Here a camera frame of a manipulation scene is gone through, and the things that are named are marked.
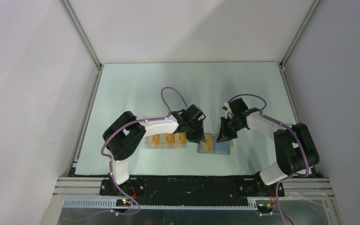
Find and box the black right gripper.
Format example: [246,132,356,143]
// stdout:
[217,116,244,143]

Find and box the clear plastic tray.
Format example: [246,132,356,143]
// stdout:
[145,133,187,149]

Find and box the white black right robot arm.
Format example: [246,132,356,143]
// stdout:
[216,95,320,196]

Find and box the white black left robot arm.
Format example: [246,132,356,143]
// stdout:
[101,105,206,195]

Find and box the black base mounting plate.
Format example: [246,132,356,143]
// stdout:
[99,175,285,207]

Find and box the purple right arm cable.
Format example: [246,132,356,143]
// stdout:
[228,93,312,225]

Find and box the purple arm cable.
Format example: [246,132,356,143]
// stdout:
[228,93,312,225]
[100,87,188,215]

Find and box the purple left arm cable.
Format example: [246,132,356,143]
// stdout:
[100,87,188,215]

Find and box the aluminium frame rail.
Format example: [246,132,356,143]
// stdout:
[53,173,334,210]

